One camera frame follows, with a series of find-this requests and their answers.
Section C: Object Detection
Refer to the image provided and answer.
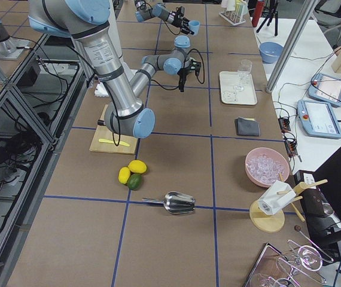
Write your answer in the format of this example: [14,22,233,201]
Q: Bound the white carton on stand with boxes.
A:
[257,181,296,215]

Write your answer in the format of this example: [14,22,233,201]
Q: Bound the wooden cutting board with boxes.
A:
[89,104,140,155]

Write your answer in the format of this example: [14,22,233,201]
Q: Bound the yellow lemon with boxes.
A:
[128,160,147,174]
[118,166,131,185]

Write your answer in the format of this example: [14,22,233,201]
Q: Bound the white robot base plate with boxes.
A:
[95,83,109,97]

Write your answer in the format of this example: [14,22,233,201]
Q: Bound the pink bowl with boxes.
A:
[245,147,290,188]

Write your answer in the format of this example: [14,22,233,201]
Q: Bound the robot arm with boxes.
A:
[29,0,200,138]
[134,1,194,35]

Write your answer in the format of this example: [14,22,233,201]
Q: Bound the yellow plastic knife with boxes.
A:
[98,138,130,147]

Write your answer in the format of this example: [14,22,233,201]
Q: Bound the clear wine glass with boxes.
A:
[234,59,252,92]

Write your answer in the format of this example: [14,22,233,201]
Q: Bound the black tripod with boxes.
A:
[256,1,279,36]

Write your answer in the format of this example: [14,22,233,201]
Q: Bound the metal tray with glasses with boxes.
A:
[243,239,334,286]

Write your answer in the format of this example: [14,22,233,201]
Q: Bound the ice cubes pile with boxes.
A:
[246,154,288,185]

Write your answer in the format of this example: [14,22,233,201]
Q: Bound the blue teach pendant far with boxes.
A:
[308,73,341,107]

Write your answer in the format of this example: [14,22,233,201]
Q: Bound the white bear serving tray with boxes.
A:
[219,71,257,106]

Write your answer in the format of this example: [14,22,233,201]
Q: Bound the metal ice scoop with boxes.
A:
[142,191,195,215]

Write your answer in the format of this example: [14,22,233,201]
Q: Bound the blue teach pendant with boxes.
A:
[308,73,341,107]
[297,100,341,139]

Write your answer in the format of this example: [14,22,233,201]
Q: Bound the light blue plastic cup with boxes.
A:
[188,20,200,36]

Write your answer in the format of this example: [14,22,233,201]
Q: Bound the folded grey cloth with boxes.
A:
[235,117,260,136]

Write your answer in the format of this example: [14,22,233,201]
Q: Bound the blue teach pendant near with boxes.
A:
[297,100,341,139]

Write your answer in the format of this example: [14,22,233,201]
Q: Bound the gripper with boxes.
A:
[178,59,202,92]
[170,6,190,33]

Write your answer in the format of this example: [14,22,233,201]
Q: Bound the blue bowl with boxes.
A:
[259,42,284,64]

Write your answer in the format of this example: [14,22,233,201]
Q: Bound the white wire dish rack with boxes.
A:
[219,0,248,26]

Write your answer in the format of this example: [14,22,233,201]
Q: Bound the green lime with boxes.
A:
[127,173,143,190]

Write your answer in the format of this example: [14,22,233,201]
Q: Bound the wooden cup stand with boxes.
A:
[249,179,328,233]

